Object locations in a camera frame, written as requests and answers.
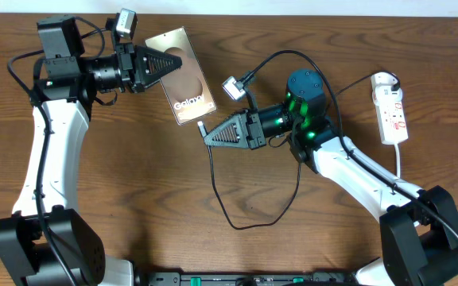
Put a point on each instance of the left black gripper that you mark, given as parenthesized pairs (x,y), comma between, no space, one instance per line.
(125,53)

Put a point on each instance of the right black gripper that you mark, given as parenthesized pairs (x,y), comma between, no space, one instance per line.
(248,129)

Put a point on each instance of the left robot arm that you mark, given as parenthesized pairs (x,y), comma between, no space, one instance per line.
(45,241)

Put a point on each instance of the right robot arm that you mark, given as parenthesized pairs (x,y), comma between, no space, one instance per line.
(418,227)

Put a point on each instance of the white power strip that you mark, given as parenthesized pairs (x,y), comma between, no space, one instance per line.
(390,115)

